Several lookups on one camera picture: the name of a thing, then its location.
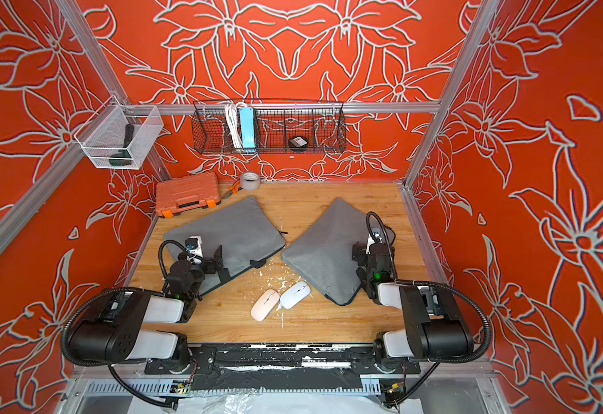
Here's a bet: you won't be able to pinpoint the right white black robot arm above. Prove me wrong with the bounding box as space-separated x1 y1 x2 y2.
352 211 493 409

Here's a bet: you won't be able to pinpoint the black round tape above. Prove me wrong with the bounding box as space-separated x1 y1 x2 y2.
288 136 309 153

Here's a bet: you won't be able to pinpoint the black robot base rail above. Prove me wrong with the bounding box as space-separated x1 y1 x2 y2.
144 343 420 396

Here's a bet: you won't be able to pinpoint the white computer mouse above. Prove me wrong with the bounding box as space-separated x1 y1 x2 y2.
280 281 312 310

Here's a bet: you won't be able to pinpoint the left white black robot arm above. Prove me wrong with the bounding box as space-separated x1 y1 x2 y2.
60 236 231 413

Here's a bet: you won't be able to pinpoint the pink computer mouse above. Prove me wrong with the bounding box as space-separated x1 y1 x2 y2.
251 289 280 322

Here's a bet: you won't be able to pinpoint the clear tape roll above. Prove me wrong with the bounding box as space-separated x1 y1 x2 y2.
239 172 261 191

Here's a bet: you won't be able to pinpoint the grey laptop bag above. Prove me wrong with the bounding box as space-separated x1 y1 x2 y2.
282 198 401 309
164 197 286 295

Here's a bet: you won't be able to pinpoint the clear plastic wall bin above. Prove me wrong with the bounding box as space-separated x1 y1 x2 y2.
74 99 163 170

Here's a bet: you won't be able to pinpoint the orange tool case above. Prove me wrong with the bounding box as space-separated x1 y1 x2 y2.
155 172 221 218

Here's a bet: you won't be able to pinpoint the orange handled pliers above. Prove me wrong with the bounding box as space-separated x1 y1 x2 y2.
222 180 242 199

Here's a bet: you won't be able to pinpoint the dark green flashlight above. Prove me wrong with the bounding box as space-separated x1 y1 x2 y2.
109 124 135 167

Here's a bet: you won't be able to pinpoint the light blue box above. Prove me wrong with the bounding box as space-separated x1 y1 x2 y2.
239 107 256 152

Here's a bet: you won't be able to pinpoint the white coiled cable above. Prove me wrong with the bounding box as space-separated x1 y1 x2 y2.
224 102 245 150

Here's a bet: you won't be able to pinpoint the black wire wall basket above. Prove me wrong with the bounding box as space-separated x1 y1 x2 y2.
190 99 347 155

